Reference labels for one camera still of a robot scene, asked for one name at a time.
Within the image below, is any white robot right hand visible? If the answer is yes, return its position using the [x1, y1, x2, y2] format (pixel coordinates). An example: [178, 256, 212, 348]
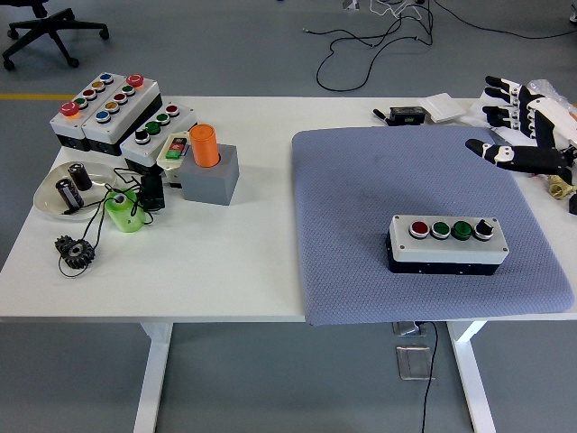
[463, 75, 577, 181]

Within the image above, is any button box with selector knob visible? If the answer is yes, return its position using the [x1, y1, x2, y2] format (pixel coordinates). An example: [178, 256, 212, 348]
[387, 215, 510, 275]
[120, 102, 198, 175]

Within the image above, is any five-button box with red mushroom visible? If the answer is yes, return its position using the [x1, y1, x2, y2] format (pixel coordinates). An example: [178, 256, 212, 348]
[82, 74, 163, 158]
[49, 71, 119, 152]

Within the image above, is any clear bubble wrap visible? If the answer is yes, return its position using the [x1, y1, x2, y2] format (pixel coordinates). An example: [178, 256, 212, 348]
[525, 78, 577, 114]

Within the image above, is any white paper sheet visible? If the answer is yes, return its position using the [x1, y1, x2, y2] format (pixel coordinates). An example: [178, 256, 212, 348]
[459, 86, 577, 166]

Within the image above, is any black module with green terminal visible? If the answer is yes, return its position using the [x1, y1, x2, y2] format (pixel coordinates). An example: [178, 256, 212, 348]
[389, 106, 427, 127]

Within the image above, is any grey-blue textured mat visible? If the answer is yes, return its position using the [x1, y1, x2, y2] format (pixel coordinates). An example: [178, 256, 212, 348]
[291, 124, 577, 327]

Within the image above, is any silver floor socket box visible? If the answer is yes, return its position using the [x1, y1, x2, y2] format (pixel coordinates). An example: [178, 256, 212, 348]
[391, 320, 427, 337]

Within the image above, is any white table leg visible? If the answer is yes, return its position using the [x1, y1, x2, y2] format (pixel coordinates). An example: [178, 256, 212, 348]
[445, 320, 497, 433]
[133, 322, 175, 433]

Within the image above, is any silver floor outlet cover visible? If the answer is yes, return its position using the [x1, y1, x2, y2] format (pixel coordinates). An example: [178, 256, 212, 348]
[395, 345, 437, 382]

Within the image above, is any orange ribbed cylinder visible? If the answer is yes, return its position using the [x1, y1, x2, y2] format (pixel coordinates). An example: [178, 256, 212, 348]
[188, 124, 221, 169]

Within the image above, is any grey cube block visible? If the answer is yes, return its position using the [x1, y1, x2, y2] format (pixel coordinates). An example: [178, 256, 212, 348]
[179, 143, 239, 207]

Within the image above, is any black power adapter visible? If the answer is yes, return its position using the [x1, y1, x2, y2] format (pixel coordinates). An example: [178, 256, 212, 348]
[139, 173, 167, 212]

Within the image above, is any green plastic cylinder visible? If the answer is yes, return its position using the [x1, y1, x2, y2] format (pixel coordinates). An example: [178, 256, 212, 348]
[103, 188, 146, 234]

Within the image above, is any dark brown capacitor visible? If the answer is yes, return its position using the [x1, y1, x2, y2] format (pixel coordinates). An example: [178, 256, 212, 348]
[67, 162, 94, 192]

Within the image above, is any black striped capacitor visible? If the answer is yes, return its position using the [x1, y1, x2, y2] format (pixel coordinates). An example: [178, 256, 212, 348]
[54, 179, 86, 213]

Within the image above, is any black metal gear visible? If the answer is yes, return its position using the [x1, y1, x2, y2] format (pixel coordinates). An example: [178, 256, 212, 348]
[54, 235, 98, 272]

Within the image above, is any shiny metal bowl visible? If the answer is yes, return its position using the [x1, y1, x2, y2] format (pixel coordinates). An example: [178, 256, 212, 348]
[33, 161, 119, 221]

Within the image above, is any black office chair base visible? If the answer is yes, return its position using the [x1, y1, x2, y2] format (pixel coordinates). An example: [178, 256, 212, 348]
[2, 0, 111, 72]

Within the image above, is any brass valve with red handle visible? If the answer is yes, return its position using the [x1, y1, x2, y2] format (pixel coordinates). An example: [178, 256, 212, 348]
[546, 173, 577, 199]

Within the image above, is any long black floor cable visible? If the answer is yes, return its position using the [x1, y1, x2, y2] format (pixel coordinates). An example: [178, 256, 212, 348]
[432, 0, 577, 40]

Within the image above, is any white wall switch plate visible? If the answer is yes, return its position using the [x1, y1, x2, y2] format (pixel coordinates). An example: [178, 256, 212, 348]
[417, 92, 468, 124]

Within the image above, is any white floor cable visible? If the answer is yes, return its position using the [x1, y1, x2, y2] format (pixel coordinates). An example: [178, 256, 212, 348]
[369, 0, 427, 22]

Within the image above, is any black looped floor cable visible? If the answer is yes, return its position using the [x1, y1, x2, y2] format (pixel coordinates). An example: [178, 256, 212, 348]
[302, 0, 436, 91]

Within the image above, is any black cable under table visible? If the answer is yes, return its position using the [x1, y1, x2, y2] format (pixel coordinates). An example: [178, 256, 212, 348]
[418, 320, 439, 433]

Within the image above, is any cream red-green switch box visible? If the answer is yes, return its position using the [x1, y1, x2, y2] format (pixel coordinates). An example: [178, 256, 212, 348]
[156, 131, 193, 184]

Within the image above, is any thin black adapter cable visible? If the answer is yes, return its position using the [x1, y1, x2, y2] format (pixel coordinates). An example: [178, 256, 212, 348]
[57, 167, 157, 279]

